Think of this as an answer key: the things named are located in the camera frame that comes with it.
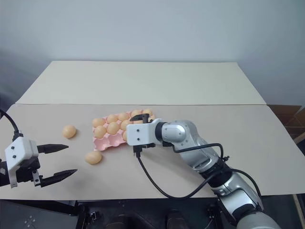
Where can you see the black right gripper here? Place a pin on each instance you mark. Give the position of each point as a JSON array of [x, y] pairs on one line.
[[145, 118]]

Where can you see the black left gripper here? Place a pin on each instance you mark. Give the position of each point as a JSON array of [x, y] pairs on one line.
[[26, 170]]

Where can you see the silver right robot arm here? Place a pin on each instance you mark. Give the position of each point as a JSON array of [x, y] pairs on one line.
[[202, 152]]

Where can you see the orange egg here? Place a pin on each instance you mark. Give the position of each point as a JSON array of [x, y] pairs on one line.
[[147, 111], [113, 128], [69, 131], [124, 136], [112, 118], [125, 124], [136, 112], [98, 122], [123, 116], [93, 158], [100, 131]]

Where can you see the pink egg carton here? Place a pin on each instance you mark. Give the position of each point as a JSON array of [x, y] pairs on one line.
[[107, 144]]

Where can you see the brown cardboard box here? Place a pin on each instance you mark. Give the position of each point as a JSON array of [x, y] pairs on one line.
[[289, 120]]

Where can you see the brown wooden strip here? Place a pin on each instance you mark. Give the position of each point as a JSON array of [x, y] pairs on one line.
[[299, 205]]

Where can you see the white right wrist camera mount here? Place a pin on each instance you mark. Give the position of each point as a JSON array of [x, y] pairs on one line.
[[140, 133]]

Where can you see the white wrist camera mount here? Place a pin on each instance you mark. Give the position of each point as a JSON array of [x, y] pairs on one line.
[[140, 133], [21, 149]]

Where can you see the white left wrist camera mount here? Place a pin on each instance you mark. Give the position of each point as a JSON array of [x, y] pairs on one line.
[[21, 149]]

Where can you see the black metal base plate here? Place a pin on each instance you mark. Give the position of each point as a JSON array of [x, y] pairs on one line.
[[35, 214]]

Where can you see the small black bracket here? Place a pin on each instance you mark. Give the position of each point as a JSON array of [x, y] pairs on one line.
[[94, 215], [211, 211]]

